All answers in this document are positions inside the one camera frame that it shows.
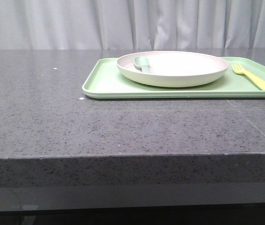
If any beige round plate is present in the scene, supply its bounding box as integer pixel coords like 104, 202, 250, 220
116, 51, 229, 88

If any light green plastic tray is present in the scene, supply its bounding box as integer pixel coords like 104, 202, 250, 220
82, 57, 265, 99

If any teal green spoon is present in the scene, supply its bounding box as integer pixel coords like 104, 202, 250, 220
133, 56, 151, 73

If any yellow plastic fork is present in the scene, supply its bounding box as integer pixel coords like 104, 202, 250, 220
231, 64, 265, 90

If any grey pleated curtain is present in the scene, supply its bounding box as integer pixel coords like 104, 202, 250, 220
0, 0, 265, 50

